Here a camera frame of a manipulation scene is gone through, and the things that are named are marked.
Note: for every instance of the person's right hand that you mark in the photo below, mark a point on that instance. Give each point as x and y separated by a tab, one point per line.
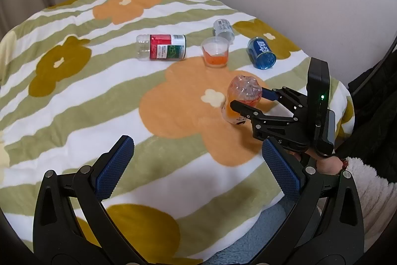
328	165

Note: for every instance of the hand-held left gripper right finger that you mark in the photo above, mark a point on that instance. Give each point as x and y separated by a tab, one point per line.
280	170

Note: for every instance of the clear cup with orange base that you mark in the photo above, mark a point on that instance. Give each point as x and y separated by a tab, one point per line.
215	50

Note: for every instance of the red-labelled clear plastic bottle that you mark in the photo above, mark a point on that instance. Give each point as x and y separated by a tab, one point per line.
161	47

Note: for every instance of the floral striped blanket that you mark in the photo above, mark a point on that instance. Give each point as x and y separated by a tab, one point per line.
124	97

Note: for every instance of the black jacket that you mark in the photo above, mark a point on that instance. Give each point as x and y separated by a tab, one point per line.
372	91

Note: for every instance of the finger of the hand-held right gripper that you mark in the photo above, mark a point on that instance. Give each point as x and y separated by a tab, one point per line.
269	93
248	109

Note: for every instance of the white fleece sleeved right forearm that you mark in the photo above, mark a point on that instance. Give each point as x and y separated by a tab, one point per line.
372	193

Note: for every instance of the orange juice plastic bottle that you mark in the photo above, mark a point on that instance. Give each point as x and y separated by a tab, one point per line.
240	100

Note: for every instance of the light blue fleece cloth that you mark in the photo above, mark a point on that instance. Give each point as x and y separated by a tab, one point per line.
263	237

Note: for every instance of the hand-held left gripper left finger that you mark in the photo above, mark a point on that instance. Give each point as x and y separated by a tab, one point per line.
116	165

